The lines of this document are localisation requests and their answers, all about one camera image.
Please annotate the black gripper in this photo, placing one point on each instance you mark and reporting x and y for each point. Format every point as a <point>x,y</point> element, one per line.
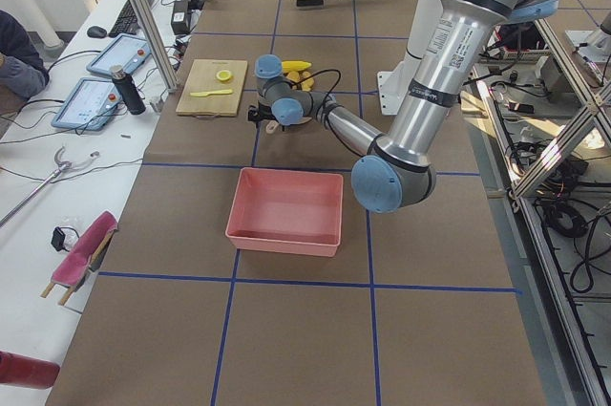
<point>265,118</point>

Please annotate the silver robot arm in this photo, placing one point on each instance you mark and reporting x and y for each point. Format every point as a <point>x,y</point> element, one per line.
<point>393,170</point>

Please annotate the pink plastic bin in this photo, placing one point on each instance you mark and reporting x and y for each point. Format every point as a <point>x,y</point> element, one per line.
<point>284,211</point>

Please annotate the yellow plastic knife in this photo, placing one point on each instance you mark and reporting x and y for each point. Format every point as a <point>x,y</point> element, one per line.
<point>221,92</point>

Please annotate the yellow lemon slice toy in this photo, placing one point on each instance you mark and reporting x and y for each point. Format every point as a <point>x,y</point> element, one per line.
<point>224,76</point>

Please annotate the yellow toy corn cob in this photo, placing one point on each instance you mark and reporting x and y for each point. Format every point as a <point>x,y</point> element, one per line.
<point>295,66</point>

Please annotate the bamboo cutting board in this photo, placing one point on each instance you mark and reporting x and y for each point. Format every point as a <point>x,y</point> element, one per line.
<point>202,78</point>

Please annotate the black power adapter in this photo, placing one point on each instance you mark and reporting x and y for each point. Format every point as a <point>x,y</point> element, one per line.
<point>181,17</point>

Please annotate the black water bottle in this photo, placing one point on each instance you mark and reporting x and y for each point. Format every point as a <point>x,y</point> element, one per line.
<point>127,89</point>

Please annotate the upper teach pendant tablet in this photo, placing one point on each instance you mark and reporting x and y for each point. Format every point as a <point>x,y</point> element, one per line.
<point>125,50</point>

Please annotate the teach pendant tablet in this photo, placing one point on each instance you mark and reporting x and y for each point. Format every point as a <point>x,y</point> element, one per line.
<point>125,50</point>
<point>89,106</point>

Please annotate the black keyboard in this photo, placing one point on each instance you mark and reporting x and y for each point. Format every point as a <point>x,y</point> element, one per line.
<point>126,22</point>

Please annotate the lower teach pendant tablet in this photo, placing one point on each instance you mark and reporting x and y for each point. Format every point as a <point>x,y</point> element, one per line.
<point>89,106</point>

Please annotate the black computer mouse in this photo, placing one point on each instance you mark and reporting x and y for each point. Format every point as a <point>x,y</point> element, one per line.
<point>96,32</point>

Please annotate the pink cloth rack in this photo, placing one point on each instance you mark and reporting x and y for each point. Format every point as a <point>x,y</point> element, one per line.
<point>83,258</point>

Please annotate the person in dark jacket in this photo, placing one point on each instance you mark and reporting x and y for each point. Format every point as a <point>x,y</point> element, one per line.
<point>22,68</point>

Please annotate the metal tripod stand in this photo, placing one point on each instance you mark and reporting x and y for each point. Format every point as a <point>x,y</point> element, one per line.
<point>62,166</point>

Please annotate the red bottle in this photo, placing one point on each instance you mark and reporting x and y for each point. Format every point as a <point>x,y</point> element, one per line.
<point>22,371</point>

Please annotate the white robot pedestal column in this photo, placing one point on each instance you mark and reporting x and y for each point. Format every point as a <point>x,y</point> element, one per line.
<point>393,85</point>

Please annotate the aluminium frame post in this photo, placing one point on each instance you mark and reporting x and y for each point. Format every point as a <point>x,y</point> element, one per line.
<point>149,26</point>

